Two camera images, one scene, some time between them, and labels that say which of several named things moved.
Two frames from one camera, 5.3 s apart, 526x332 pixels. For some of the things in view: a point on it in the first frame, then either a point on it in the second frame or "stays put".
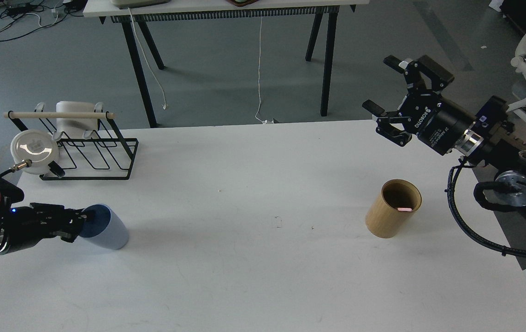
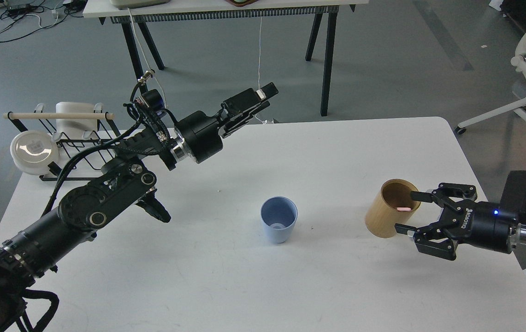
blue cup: x=102 y=226 → x=278 y=214
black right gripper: x=440 y=124 → x=484 y=224
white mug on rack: x=73 y=127 stays put
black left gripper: x=26 y=226 → x=201 y=133
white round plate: x=38 y=146 stays put
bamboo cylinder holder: x=393 y=208 stays put
